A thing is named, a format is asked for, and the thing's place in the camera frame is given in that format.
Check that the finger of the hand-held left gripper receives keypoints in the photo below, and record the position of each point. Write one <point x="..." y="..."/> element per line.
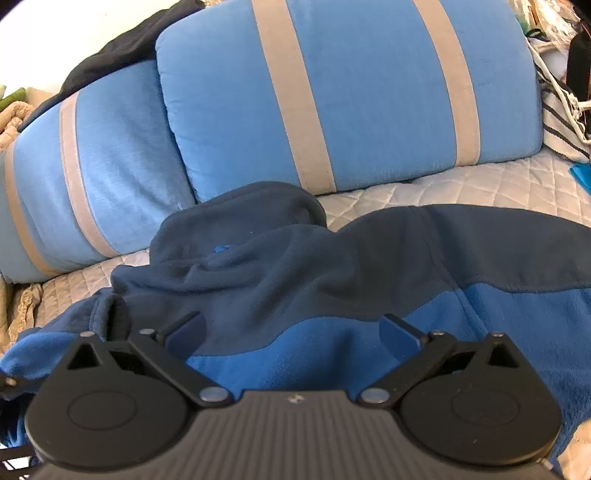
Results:
<point x="9" y="386"/>

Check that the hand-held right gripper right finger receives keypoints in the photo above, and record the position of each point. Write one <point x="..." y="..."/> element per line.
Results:
<point x="399" y="339"/>

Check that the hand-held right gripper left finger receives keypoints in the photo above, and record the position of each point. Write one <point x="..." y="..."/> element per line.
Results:
<point x="187" y="334"/>

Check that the blue fleece jacket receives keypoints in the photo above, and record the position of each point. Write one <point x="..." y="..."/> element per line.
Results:
<point x="323" y="277"/>

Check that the white quilted bedspread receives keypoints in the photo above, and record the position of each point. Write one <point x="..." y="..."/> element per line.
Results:
<point x="485" y="184"/>

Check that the blue pillow with beige stripes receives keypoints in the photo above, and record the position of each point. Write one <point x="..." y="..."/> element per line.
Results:
<point x="124" y="161"/>
<point x="369" y="92"/>

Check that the teal cloth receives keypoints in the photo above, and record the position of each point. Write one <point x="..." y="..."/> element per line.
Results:
<point x="582" y="175"/>

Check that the striped canvas bag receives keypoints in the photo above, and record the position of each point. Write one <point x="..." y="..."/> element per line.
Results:
<point x="558" y="134"/>

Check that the beige crumpled blanket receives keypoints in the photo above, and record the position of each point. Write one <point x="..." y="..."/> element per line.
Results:
<point x="9" y="122"/>

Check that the green cloth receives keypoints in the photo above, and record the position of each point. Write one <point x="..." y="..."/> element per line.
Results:
<point x="14" y="97"/>

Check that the dark navy garment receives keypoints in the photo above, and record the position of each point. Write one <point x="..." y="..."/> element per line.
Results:
<point x="115" y="50"/>

